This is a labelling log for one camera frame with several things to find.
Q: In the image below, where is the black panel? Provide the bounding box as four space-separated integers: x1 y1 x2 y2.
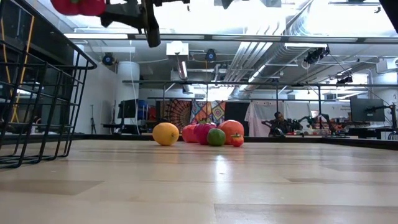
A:
224 101 251 137

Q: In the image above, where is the magenta round fruit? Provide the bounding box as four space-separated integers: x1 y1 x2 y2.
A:
193 121 218 146

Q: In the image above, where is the blue barrel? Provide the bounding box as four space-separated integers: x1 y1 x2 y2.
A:
136 99 149 121

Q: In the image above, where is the black wire basket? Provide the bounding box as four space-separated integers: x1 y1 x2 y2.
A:
0 0 98 170

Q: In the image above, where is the colourful patchwork tapestry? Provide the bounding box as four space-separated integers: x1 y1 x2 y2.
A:
190 100 226 125

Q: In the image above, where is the green lime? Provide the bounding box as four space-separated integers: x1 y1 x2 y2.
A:
206 128 227 147

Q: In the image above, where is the white box lamp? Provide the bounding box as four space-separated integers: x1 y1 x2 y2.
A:
165 40 190 57

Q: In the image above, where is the black ceiling light cluster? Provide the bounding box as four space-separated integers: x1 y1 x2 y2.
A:
303 46 330 65
335 75 354 85

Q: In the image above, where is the silver pendant lamp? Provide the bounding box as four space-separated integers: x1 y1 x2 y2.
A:
177 55 189 81

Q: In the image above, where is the silver ventilation duct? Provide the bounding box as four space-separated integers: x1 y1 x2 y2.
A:
222 0 315 91

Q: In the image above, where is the black background rig frame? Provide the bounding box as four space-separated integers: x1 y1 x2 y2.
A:
122 80 398 138

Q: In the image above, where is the small red-orange tomato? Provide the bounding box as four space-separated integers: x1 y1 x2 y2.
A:
229 132 245 148

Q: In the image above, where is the yellow cable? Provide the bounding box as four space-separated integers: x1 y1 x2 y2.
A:
0 15 35 124

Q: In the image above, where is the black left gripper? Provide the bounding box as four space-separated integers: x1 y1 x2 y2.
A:
99 0 190 48

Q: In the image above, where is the yellow lemon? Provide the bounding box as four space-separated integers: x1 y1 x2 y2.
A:
152 122 180 147

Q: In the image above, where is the large dark monitor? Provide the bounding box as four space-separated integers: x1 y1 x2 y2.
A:
349 98 386 123

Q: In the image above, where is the black tripod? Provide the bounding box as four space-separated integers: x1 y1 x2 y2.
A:
89 104 98 135

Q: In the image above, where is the red-orange ribbed pumpkin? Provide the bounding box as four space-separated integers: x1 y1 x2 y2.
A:
182 124 200 144

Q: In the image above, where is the person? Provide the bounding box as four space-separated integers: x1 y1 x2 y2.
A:
269 111 293 137

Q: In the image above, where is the white hanging cloth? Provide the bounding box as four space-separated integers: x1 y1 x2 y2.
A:
244 101 292 138

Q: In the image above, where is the round orange fruit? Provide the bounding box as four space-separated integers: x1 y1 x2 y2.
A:
216 119 245 146

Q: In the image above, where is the orange mandala tapestry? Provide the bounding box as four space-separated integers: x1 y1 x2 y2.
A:
159 99 192 134

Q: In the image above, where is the red bell pepper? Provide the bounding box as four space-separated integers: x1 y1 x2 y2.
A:
50 0 107 17

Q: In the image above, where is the white cylindrical column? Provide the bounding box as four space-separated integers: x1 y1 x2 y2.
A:
116 61 141 135

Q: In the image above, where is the black overhead light beam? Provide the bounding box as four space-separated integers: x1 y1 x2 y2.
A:
63 32 398 44

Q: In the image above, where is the dark background monitor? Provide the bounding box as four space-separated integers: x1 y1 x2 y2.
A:
117 98 138 119

